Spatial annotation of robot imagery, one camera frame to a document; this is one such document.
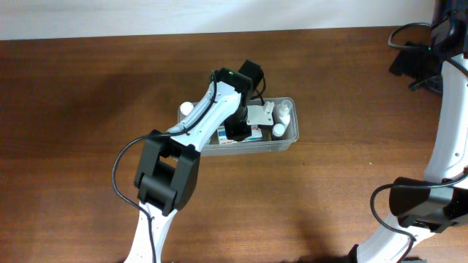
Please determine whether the dark bottle white cap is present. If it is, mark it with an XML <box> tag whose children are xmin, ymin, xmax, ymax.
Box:
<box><xmin>271</xmin><ymin>123</ymin><xmax>286</xmax><ymax>141</ymax></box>

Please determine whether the orange effervescent tablet tube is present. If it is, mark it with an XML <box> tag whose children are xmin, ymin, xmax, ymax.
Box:
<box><xmin>179</xmin><ymin>102</ymin><xmax>194</xmax><ymax>118</ymax></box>

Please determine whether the white Panadol box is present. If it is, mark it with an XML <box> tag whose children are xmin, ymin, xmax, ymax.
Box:
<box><xmin>217</xmin><ymin>126</ymin><xmax>263</xmax><ymax>145</ymax></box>

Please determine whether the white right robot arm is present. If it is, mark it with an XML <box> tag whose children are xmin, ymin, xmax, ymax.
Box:
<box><xmin>343</xmin><ymin>1</ymin><xmax>467</xmax><ymax>262</ymax></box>

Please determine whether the clear plastic container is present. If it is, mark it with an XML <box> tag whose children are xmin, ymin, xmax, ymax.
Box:
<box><xmin>169</xmin><ymin>95</ymin><xmax>299</xmax><ymax>156</ymax></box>

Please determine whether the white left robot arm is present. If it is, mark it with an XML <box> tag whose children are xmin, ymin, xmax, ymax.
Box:
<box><xmin>125</xmin><ymin>60</ymin><xmax>264</xmax><ymax>262</ymax></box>

